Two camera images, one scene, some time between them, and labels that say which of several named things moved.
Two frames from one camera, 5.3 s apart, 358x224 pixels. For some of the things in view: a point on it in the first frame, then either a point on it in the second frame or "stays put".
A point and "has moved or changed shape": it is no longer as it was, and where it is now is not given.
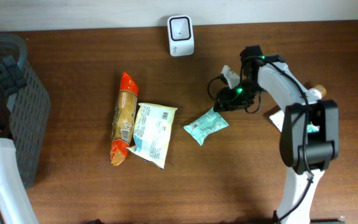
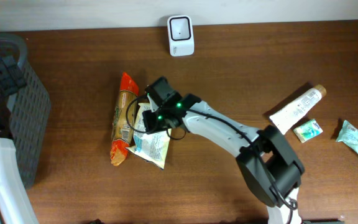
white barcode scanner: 181,33 stays put
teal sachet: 212,121 has moved or changed shape
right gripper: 229,101 to 152,125
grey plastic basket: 29,108 stays put
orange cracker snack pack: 123,119 stays put
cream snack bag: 152,133 stays put
